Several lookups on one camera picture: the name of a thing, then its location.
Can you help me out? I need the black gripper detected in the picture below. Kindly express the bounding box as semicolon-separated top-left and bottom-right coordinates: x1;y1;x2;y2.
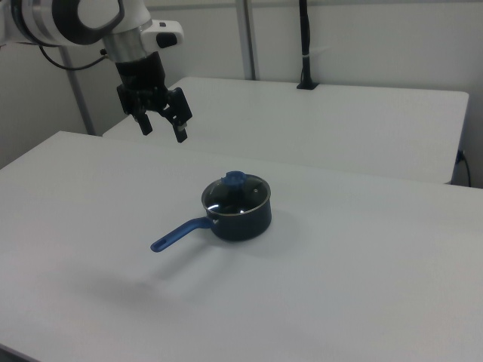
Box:
114;51;194;144

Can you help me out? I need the glass lid blue knob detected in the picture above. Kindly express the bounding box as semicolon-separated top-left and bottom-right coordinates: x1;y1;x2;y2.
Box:
201;170;272;217

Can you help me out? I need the white zip tie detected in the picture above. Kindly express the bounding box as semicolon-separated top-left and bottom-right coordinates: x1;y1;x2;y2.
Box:
303;45;330;60

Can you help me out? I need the black clamped pole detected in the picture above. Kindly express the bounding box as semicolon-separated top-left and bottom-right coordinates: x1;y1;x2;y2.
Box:
296;0;319;91

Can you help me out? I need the thin aluminium frame post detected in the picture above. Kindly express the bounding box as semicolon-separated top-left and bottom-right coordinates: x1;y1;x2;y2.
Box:
59;47;96;137

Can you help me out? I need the wide aluminium frame post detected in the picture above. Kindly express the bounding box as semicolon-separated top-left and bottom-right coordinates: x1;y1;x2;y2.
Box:
235;0;262;81

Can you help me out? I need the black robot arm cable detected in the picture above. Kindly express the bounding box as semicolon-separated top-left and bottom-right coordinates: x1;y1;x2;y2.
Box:
37;44;111;72

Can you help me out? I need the dark blue saucepan blue handle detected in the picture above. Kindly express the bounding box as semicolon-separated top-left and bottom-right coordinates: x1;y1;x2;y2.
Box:
149;183;273;253

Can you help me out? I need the black cable blue plug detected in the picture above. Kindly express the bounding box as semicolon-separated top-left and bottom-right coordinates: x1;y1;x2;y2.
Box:
456;149;473;187

